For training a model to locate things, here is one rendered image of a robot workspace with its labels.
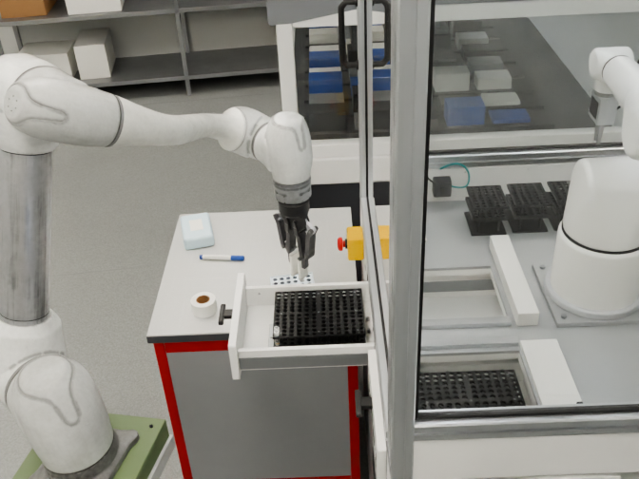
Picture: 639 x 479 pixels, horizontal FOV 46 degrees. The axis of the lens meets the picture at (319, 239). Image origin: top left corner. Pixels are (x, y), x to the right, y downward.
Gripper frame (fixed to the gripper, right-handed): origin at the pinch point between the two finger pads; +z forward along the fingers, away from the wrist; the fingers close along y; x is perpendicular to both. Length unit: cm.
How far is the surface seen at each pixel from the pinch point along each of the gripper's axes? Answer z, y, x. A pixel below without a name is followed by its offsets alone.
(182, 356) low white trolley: 29.2, -25.0, -23.6
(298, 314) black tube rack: 6.0, 7.9, -9.5
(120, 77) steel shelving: 83, -332, 168
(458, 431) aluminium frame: -12, 66, -30
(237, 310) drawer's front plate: 3.1, -2.3, -20.0
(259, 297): 9.8, -7.9, -7.8
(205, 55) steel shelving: 83, -314, 232
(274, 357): 8.7, 12.0, -22.5
